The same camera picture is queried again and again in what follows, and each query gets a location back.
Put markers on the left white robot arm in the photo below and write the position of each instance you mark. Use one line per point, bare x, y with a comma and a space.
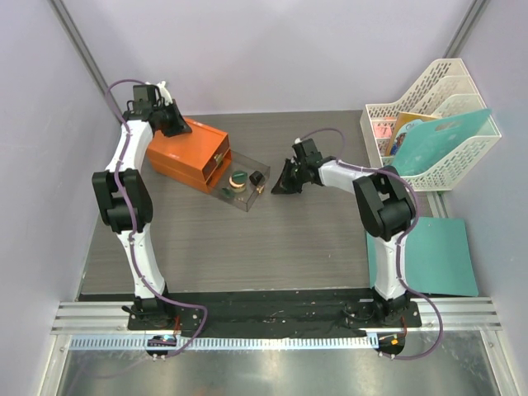
125, 204

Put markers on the clear drawer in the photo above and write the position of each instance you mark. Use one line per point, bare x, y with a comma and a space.
218, 156
234, 161

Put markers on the pink booklet in holder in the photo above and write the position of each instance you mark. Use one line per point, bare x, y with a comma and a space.
384, 135

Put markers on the white slotted cable duct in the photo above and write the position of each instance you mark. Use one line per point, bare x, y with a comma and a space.
161, 343

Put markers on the gold lid cream jar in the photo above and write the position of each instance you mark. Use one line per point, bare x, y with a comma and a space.
237, 188

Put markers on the yellow book in holder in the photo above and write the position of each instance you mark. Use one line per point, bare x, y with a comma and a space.
405, 121

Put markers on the green round puff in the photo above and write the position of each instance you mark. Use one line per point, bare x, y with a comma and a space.
227, 192

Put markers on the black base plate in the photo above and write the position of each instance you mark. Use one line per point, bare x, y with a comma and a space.
281, 313

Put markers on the dark green round compact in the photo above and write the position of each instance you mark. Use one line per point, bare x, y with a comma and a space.
256, 177

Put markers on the teal plastic folder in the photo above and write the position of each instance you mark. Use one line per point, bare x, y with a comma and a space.
426, 144

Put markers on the white mesh file holder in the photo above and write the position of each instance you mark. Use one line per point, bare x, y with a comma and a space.
444, 89

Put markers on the green puff with strap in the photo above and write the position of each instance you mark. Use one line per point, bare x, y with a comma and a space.
239, 177

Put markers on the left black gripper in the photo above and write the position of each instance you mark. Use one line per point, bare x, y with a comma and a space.
174, 121

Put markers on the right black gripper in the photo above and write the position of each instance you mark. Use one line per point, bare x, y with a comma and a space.
285, 186

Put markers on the aluminium rail frame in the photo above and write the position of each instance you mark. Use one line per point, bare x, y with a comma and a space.
450, 314

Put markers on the orange drawer organizer box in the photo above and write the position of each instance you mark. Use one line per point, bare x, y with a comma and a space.
185, 157

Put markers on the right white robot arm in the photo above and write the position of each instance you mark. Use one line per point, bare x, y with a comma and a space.
386, 211

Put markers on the teal clipboard on table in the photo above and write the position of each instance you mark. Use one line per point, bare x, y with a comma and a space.
435, 260

